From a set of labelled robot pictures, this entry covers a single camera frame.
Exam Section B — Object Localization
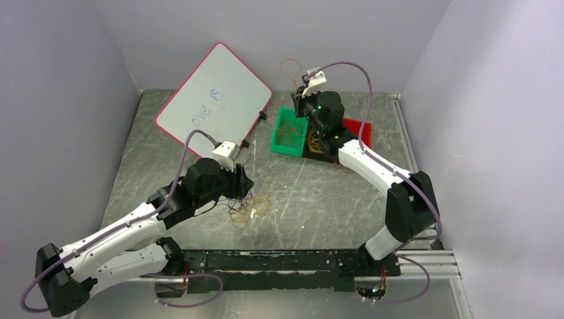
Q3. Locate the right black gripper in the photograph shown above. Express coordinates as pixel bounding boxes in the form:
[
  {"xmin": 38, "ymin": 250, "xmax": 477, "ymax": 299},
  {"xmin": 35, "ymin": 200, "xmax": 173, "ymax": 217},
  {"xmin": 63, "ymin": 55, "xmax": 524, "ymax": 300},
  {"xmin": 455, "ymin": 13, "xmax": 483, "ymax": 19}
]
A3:
[{"xmin": 291, "ymin": 84, "xmax": 325, "ymax": 136}]

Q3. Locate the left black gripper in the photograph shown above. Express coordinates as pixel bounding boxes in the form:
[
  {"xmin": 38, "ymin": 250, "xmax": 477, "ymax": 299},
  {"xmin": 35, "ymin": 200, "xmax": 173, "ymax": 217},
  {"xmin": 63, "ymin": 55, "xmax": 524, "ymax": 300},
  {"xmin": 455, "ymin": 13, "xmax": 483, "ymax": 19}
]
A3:
[{"xmin": 195, "ymin": 159, "xmax": 254, "ymax": 208}]

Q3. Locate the orange cable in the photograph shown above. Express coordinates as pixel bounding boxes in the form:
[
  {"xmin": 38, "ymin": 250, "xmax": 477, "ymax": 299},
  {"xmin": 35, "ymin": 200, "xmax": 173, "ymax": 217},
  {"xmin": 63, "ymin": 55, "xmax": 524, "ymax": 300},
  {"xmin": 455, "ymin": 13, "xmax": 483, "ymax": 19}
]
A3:
[
  {"xmin": 279, "ymin": 58, "xmax": 305, "ymax": 96},
  {"xmin": 277, "ymin": 116, "xmax": 307, "ymax": 148}
]

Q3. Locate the yellow cable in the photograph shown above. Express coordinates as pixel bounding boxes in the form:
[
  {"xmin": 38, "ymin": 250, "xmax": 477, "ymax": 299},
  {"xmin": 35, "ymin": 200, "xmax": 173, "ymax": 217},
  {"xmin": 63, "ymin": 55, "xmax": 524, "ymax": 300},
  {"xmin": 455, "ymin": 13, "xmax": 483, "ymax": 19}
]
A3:
[{"xmin": 229, "ymin": 178, "xmax": 272, "ymax": 230}]

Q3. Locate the green plastic bin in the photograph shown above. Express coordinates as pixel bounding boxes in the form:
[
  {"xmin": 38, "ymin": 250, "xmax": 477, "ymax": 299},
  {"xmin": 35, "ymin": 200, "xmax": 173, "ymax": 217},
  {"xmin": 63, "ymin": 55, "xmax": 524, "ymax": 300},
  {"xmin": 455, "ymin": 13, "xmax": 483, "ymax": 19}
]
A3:
[{"xmin": 270, "ymin": 108, "xmax": 308, "ymax": 158}]

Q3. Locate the red plastic bin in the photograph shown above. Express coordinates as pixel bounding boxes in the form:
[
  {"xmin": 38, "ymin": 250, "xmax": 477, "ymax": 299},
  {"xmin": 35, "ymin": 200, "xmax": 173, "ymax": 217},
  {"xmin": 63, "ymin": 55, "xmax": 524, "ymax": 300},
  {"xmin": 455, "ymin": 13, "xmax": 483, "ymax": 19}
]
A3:
[{"xmin": 343, "ymin": 118, "xmax": 372, "ymax": 148}]

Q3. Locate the black plastic bin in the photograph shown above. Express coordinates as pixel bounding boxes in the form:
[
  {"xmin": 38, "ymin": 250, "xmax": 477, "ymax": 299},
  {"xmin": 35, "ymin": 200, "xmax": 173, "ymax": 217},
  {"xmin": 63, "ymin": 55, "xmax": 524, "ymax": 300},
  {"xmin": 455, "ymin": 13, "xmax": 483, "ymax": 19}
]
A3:
[{"xmin": 301, "ymin": 126, "xmax": 337, "ymax": 163}]

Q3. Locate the pink framed whiteboard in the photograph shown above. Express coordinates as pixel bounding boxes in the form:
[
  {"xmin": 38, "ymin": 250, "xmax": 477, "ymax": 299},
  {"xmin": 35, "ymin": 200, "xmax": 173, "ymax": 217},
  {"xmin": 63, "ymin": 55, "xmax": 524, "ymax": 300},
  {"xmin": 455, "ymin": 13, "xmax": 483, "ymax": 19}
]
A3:
[{"xmin": 154, "ymin": 43, "xmax": 273, "ymax": 146}]

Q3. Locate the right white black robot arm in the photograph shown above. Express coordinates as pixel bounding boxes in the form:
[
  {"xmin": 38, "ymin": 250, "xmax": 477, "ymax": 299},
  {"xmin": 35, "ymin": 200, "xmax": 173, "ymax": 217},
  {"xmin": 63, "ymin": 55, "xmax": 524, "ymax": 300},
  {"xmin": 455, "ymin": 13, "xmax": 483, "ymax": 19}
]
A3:
[{"xmin": 291, "ymin": 87, "xmax": 439, "ymax": 275}]

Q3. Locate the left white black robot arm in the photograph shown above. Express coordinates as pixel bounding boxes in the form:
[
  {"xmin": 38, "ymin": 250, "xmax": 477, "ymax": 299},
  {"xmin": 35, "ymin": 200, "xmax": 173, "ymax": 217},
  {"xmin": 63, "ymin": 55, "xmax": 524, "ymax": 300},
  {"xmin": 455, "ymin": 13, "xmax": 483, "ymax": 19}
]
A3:
[{"xmin": 30, "ymin": 158, "xmax": 254, "ymax": 318}]

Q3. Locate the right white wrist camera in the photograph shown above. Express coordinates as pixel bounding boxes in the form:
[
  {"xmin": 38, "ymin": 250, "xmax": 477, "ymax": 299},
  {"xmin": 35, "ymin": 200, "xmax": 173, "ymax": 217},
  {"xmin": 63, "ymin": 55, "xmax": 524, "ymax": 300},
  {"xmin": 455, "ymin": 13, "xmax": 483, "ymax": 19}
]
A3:
[{"xmin": 301, "ymin": 68, "xmax": 327, "ymax": 98}]

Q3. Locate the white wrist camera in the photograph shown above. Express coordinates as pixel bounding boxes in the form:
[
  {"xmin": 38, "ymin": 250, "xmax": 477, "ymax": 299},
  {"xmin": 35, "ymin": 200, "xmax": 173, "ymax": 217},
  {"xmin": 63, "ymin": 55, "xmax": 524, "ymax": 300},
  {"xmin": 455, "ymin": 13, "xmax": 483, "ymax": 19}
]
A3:
[
  {"xmin": 211, "ymin": 141, "xmax": 240, "ymax": 172},
  {"xmin": 301, "ymin": 68, "xmax": 327, "ymax": 98}
]

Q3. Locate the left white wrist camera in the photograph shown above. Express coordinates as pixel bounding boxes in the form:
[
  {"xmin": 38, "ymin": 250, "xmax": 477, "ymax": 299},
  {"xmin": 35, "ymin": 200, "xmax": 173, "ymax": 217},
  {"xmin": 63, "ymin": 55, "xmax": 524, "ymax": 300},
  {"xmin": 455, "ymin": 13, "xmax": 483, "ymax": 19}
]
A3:
[{"xmin": 211, "ymin": 141, "xmax": 240, "ymax": 172}]

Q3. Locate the yellow green wire coil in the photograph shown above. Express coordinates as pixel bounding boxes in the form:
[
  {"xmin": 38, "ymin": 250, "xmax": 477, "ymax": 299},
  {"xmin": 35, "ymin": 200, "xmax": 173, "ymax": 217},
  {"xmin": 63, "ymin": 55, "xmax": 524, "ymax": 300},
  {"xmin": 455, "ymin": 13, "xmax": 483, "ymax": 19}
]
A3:
[{"xmin": 307, "ymin": 128, "xmax": 327, "ymax": 155}]

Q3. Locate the black aluminium base frame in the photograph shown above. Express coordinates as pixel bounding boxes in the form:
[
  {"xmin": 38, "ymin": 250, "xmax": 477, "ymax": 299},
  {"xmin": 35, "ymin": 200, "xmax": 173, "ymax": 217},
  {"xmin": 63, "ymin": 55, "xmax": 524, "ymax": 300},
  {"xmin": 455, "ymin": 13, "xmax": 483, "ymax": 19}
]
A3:
[{"xmin": 132, "ymin": 247, "xmax": 462, "ymax": 294}]

